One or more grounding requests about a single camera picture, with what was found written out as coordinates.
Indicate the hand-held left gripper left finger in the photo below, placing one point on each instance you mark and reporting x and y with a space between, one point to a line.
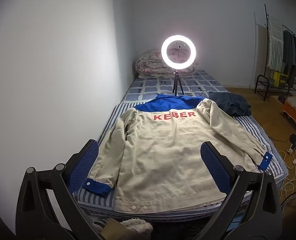
84 165

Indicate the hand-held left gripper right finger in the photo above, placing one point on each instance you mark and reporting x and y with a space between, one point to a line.
215 165

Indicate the beige and blue work jacket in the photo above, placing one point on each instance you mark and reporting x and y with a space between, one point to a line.
162 150

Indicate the dark hanging clothes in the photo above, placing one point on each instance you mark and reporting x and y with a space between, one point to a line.
288 52

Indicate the black metal clothes rack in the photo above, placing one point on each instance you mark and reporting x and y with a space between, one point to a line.
265 12

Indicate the orange upholstered stool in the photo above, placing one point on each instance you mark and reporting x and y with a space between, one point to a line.
292 115

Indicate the dark blue garment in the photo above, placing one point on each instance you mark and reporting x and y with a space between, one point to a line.
230 103

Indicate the striped slipper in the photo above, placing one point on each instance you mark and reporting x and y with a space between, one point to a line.
99 226

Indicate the yellow box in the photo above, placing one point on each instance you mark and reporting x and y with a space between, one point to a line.
279 78

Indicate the beige fuzzy slipper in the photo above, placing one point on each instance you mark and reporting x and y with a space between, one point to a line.
135 227

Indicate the blue checkered bedsheet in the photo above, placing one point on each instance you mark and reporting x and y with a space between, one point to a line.
148 87

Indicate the striped hanging towel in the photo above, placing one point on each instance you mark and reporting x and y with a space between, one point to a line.
275 42

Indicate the folded floral quilt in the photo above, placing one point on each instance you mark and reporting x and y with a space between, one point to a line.
148 65

